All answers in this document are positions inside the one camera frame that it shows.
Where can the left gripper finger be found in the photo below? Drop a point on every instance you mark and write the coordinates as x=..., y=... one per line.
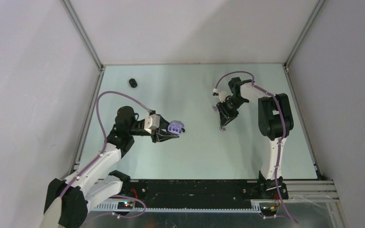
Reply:
x=162, y=123
x=159, y=137

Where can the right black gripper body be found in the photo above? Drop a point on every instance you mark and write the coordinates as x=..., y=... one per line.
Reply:
x=229, y=106

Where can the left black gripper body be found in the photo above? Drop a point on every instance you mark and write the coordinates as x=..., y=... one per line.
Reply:
x=135, y=130

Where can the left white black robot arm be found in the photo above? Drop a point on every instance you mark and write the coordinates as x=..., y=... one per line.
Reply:
x=69, y=201

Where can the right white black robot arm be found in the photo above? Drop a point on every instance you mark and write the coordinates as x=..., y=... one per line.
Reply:
x=275, y=121

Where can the black oval case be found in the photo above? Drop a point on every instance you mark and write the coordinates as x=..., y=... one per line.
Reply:
x=133, y=83

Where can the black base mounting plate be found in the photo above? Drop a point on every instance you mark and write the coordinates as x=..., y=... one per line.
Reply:
x=203, y=194

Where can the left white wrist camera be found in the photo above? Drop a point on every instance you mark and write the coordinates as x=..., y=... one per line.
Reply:
x=152, y=122

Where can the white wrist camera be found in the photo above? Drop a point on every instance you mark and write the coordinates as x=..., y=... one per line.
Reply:
x=152, y=122
x=222, y=95

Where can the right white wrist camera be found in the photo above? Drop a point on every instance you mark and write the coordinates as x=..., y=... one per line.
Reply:
x=222, y=95

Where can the aluminium frame rail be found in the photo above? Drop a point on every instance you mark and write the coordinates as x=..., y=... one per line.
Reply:
x=299, y=191

